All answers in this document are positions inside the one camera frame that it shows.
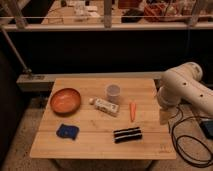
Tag orange ceramic bowl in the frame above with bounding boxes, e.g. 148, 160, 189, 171
50, 88, 81, 115

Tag blue cloth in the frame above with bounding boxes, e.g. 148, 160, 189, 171
56, 124, 79, 140

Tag black cable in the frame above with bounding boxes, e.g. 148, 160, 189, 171
167, 105, 213, 169

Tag clear plastic cup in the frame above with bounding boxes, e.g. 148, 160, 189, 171
106, 84, 121, 104

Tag wooden table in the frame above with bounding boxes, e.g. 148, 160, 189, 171
30, 78, 176, 160

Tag black object on shelf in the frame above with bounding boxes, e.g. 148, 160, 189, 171
121, 9, 144, 23

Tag red basket on shelf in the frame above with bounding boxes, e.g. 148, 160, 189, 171
144, 3, 181, 22

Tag grey metal rail base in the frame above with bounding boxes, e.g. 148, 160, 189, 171
16, 71, 162, 92

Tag diagonal metal pole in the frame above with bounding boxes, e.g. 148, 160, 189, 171
0, 26, 32, 77

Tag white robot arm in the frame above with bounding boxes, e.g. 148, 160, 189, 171
157, 62, 213, 125

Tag white tube with cap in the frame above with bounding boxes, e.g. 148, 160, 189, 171
89, 98, 119, 117

